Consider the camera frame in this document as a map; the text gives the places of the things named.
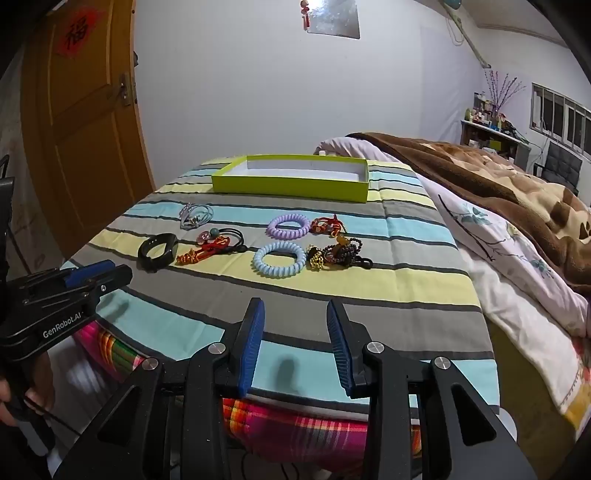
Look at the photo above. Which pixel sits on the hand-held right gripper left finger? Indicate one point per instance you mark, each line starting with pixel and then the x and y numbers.
pixel 251 346

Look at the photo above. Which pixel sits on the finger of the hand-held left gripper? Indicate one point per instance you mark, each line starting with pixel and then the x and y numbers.
pixel 115 278
pixel 90 271

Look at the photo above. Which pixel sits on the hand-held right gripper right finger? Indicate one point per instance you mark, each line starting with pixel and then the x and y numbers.
pixel 339 350

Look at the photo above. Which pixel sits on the black wristband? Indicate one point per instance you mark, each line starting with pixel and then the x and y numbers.
pixel 148 258

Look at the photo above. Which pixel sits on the gold bead charm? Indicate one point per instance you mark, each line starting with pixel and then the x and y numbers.
pixel 316 264

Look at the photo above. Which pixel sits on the red knot charm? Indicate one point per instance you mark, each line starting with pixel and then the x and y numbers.
pixel 203 252

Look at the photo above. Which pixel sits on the red tassel charm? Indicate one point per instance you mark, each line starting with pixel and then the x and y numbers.
pixel 323 225

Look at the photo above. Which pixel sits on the green cardboard box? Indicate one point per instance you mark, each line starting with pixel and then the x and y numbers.
pixel 277 187

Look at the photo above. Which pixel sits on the person's left hand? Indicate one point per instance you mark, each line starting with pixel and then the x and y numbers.
pixel 39 385

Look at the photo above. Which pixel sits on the striped bed cloth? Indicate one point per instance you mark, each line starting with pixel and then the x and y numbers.
pixel 369 286

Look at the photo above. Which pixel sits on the pink plaid cloth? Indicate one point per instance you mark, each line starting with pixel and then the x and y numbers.
pixel 300 429

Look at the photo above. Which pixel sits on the orange wooden door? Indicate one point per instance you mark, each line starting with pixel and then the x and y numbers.
pixel 92 161

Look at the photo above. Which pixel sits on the floral pink quilt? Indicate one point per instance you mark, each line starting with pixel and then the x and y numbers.
pixel 508 277

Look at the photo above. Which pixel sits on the metal door lock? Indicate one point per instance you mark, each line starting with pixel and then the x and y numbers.
pixel 125 90

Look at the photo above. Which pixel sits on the brown plush blanket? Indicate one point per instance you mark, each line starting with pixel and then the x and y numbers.
pixel 485 184

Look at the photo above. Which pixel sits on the red door decoration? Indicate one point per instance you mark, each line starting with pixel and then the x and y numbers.
pixel 78 34

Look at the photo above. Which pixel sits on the white shelf unit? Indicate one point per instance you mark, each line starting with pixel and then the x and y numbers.
pixel 480 136

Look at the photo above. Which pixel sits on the group of bottles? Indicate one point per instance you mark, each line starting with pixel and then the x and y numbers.
pixel 485 113

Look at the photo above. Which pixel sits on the black chair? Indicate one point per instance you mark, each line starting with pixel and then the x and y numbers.
pixel 561 166

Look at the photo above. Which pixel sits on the pink flower branches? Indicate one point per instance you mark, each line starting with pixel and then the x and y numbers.
pixel 501 92

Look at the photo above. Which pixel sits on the red hanging ornament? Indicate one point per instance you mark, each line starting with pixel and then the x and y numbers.
pixel 304 16

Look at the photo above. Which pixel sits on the window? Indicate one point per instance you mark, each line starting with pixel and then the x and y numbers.
pixel 563 115

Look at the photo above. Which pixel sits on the wall mirror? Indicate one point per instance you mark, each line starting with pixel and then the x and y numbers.
pixel 332 18

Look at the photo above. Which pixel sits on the wall pipe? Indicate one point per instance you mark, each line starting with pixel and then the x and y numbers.
pixel 471 41

